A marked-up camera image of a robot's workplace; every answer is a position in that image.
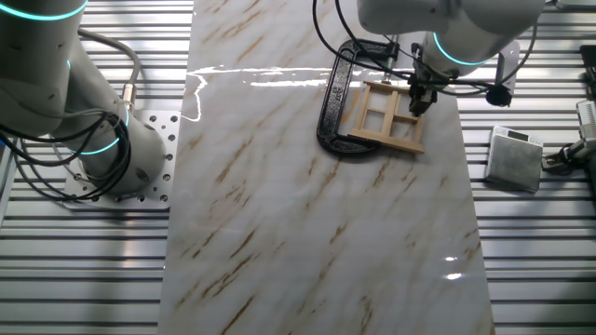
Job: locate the marble pattern board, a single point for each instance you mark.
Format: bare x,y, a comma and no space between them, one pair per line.
279,209

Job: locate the black metal C-clamp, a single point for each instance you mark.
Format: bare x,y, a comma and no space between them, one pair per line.
333,97

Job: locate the black box device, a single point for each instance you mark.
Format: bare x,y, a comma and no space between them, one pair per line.
589,65

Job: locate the silver perforated base plate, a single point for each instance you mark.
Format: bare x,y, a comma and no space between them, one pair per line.
160,125

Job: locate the grey flat object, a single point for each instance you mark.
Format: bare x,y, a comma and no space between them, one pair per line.
577,4

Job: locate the small wooden sliding window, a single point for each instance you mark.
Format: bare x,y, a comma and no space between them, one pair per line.
400,144

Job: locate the silver aluminium frame beam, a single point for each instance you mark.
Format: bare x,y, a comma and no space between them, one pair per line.
5,186

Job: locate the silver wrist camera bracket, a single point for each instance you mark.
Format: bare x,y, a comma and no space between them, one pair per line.
508,65

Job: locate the grey vented device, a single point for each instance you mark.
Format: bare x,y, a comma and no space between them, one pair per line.
587,116

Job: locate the silver digital scale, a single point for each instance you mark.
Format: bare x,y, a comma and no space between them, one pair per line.
512,163

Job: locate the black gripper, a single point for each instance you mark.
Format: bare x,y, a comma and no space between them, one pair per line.
423,90

